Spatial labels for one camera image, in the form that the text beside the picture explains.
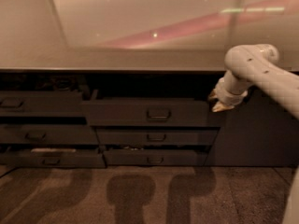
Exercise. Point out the dark drawer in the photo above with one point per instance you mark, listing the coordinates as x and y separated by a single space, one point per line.
157 137
78 159
168 112
40 104
47 134
155 157

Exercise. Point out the pale flat item bottom drawer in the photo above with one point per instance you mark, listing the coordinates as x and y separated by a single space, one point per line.
53 150

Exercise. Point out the dark right cabinet door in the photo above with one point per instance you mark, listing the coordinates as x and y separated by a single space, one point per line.
256 133

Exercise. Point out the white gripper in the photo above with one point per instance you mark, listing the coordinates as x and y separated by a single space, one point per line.
226 96

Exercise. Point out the dark clutter in left drawer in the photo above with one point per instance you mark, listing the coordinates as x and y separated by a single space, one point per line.
37 82

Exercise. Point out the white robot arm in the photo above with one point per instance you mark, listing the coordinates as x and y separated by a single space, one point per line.
256 66

